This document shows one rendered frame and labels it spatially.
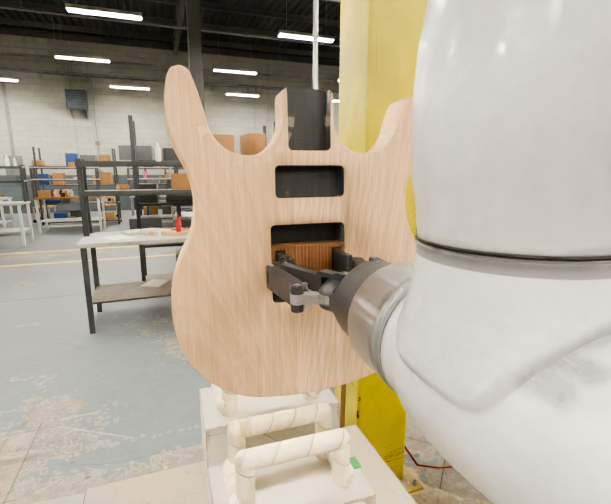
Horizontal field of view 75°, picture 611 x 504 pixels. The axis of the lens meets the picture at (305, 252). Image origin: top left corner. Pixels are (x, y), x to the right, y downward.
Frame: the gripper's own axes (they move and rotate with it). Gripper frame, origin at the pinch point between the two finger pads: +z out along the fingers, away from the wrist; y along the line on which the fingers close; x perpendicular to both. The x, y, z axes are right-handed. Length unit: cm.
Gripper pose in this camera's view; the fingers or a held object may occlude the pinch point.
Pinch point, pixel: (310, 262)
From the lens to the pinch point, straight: 51.3
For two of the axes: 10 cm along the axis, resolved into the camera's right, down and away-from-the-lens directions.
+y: 9.5, -0.7, 3.1
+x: -0.1, -9.8, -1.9
